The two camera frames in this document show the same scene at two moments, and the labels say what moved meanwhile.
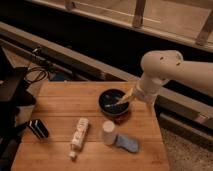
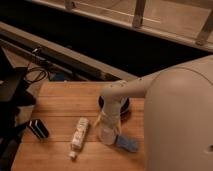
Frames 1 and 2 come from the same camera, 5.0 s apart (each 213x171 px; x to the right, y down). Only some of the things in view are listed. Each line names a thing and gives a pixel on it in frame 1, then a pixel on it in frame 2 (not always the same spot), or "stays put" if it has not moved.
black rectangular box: (38, 128) stays put
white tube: (78, 137) stays put
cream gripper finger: (129, 94) -> (97, 121)
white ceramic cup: (108, 127) stays put
